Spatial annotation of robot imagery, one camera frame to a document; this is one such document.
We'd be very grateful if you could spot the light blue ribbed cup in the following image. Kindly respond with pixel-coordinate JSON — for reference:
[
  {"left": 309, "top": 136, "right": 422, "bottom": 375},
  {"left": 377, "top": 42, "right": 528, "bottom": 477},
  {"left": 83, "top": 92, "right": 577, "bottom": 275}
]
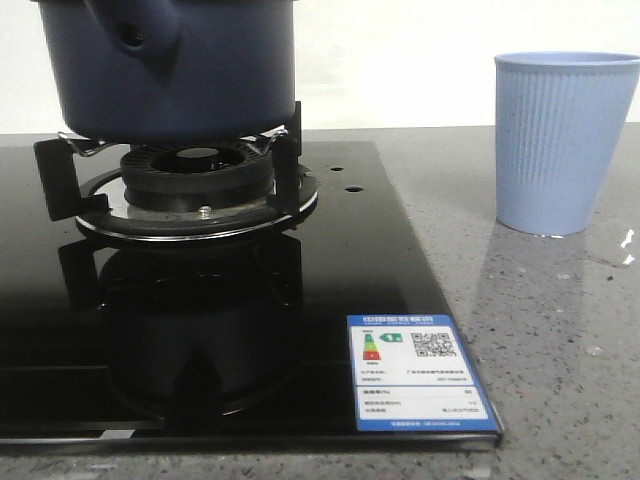
[{"left": 495, "top": 51, "right": 639, "bottom": 237}]

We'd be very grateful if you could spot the black right pot support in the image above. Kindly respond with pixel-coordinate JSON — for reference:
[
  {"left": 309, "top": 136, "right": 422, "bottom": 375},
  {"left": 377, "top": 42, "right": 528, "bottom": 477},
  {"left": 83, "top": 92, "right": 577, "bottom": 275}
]
[{"left": 33, "top": 108, "right": 318, "bottom": 245}]

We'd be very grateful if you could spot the dark blue cooking pot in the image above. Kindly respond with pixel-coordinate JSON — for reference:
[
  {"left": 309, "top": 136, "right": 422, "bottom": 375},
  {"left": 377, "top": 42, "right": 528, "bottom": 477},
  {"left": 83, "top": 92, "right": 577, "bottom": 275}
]
[{"left": 38, "top": 1, "right": 295, "bottom": 144}]

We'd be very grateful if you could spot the black glass gas stove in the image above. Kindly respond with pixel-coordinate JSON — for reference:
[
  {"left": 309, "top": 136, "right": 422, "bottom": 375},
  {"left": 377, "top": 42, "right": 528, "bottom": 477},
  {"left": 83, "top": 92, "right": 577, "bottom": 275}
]
[{"left": 1, "top": 142, "right": 503, "bottom": 453}]

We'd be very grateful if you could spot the black right gas burner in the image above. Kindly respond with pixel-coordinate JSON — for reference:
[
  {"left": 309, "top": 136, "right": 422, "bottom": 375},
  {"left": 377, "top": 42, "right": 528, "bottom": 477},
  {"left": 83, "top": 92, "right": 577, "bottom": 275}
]
[{"left": 120, "top": 140, "right": 273, "bottom": 212}]

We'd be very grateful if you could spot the blue energy label sticker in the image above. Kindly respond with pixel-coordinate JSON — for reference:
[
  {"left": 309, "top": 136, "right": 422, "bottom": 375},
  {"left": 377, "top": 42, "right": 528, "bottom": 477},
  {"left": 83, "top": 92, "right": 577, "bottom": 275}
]
[{"left": 347, "top": 314, "right": 500, "bottom": 434}]

